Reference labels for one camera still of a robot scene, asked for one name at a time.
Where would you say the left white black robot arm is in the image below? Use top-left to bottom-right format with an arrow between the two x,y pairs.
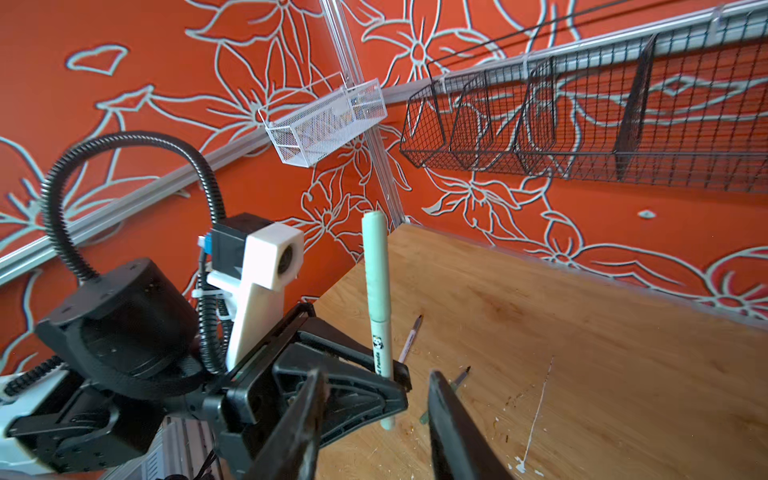
1,259 -> 411,479

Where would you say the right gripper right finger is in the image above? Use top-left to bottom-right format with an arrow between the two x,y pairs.
427,371 -> 515,479

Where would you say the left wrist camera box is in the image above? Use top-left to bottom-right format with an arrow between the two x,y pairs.
192,213 -> 304,374

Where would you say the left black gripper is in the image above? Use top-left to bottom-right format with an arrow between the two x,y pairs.
200,304 -> 411,474

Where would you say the light green pen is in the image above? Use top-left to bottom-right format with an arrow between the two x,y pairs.
360,209 -> 398,432

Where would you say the black wire mesh basket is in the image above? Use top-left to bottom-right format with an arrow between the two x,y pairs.
399,1 -> 767,194

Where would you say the white wire mesh basket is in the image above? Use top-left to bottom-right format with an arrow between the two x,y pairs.
256,77 -> 387,168

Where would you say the left black corrugated cable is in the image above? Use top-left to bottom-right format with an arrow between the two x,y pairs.
40,131 -> 229,376

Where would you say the pink pen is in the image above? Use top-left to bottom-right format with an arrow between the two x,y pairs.
398,315 -> 423,363

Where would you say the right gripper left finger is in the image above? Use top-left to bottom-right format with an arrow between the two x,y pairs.
243,369 -> 329,479

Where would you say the dark green pen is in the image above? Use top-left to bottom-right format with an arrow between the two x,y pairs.
419,366 -> 471,425

